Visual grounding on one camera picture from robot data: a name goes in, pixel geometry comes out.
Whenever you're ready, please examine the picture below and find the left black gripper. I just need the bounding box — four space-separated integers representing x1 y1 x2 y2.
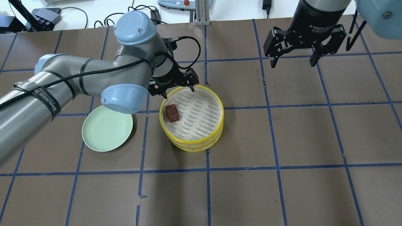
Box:
148 65 199 99

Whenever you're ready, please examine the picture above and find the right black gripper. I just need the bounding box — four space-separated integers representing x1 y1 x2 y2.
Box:
263 0 347 68

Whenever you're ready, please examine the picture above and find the brown steamed bun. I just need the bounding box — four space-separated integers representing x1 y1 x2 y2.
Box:
165 104 180 123

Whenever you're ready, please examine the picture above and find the yellow steamer basket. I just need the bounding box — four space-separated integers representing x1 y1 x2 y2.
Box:
169 124 224 152
159 85 225 143

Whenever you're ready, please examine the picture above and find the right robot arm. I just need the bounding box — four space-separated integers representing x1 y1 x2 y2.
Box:
263 0 402 68

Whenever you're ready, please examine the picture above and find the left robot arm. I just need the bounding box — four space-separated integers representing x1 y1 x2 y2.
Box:
0 11 199 167

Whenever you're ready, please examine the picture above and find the black power adapter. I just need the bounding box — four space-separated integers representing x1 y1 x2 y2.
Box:
262 0 272 18

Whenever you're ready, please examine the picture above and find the light green plate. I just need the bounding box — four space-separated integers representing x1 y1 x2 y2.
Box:
81 106 134 152

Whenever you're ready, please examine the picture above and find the grey control pendant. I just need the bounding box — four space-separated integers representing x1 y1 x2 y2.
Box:
157 0 195 11

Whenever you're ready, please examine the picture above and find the black device box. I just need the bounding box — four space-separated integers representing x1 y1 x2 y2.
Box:
32 8 61 25

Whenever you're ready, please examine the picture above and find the black cable bundle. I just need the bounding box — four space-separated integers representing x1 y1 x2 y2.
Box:
94 0 168 29

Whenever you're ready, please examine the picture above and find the aluminium frame post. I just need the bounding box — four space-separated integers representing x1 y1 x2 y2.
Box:
195 0 211 26

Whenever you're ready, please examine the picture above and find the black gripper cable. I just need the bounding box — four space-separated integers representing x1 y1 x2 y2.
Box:
0 36 201 110

